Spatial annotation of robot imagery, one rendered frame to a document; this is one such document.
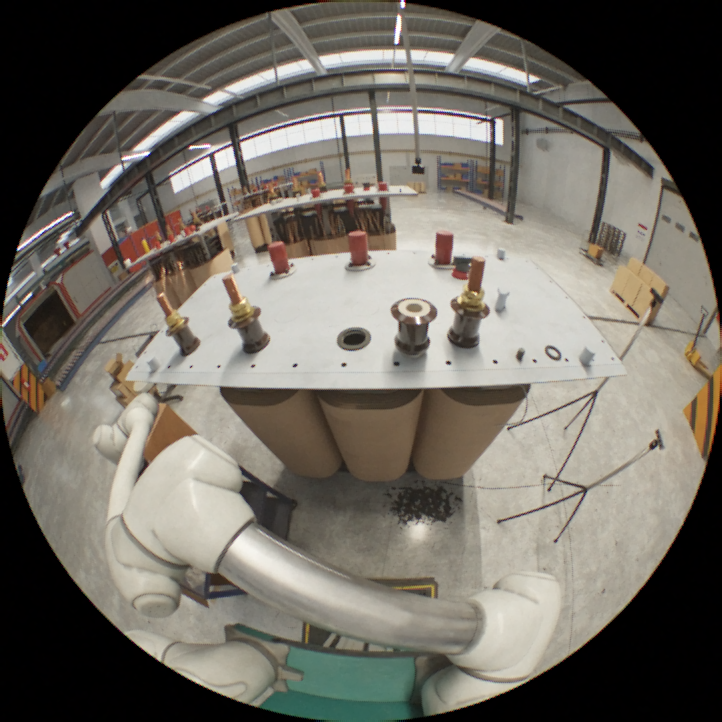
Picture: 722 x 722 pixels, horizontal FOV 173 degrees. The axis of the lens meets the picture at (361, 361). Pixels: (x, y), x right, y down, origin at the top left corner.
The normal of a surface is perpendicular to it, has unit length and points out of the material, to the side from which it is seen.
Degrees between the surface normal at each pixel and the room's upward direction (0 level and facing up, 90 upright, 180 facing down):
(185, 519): 23
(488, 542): 0
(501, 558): 0
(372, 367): 0
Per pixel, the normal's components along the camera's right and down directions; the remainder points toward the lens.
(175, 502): 0.29, -0.58
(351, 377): -0.11, -0.55
